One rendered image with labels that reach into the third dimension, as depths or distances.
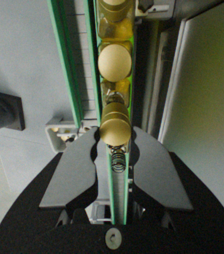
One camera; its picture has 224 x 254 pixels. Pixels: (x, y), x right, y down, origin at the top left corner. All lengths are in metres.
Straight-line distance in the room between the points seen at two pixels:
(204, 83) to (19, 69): 0.65
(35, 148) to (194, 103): 0.83
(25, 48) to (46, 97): 0.19
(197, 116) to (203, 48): 0.10
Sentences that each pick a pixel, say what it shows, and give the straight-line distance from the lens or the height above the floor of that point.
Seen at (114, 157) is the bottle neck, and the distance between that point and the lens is 0.24.
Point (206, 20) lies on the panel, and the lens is 0.26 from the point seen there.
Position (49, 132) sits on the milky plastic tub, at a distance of 0.64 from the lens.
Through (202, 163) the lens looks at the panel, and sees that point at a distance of 0.23.
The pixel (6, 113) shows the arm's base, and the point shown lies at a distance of 0.73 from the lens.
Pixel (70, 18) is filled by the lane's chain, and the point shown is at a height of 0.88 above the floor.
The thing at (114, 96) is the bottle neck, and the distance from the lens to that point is 0.18.
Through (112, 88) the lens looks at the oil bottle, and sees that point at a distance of 0.21.
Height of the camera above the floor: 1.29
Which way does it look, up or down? 59 degrees down
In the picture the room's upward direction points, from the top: 176 degrees counter-clockwise
